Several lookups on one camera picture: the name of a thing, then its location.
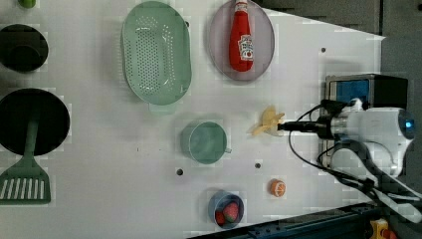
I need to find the black cable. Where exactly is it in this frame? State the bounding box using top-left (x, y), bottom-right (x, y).
top-left (288, 103), bottom-right (376, 195)

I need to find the blue bowl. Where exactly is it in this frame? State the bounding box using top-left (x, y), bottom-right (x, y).
top-left (208, 190), bottom-right (245, 229)

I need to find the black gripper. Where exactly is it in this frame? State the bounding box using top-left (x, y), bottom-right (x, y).
top-left (278, 100), bottom-right (347, 139)

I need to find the dark blue crate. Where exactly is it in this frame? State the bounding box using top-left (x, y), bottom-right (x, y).
top-left (190, 203), bottom-right (421, 239)

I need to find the green metal mug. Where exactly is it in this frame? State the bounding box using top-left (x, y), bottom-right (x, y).
top-left (180, 121), bottom-right (232, 164)

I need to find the red ketchup bottle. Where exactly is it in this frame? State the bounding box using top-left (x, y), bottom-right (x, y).
top-left (229, 0), bottom-right (254, 72)

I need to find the red strawberry toy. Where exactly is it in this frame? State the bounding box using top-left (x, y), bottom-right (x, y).
top-left (215, 211), bottom-right (226, 226)
top-left (223, 202), bottom-right (239, 222)

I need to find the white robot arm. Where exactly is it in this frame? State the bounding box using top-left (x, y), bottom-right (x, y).
top-left (278, 99), bottom-right (421, 223)

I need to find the black round pan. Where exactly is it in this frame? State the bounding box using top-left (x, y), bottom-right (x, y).
top-left (0, 88), bottom-right (72, 157)

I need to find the orange slice toy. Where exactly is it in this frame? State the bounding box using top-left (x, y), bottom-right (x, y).
top-left (270, 179), bottom-right (286, 197)

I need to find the black utensil holder cup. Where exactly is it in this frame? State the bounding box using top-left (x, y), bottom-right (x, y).
top-left (0, 24), bottom-right (49, 73)

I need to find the green perforated colander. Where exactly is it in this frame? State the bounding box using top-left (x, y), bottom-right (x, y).
top-left (120, 1), bottom-right (192, 115)

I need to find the plush peeled banana toy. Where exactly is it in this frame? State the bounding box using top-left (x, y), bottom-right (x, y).
top-left (251, 106), bottom-right (285, 136)

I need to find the green slotted spatula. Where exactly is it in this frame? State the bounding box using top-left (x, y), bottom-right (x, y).
top-left (0, 112), bottom-right (51, 205)

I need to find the blue black box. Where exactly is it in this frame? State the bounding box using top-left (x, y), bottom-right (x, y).
top-left (325, 75), bottom-right (415, 174)

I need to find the grey oval plate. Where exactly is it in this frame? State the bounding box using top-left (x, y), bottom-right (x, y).
top-left (208, 0), bottom-right (275, 82)

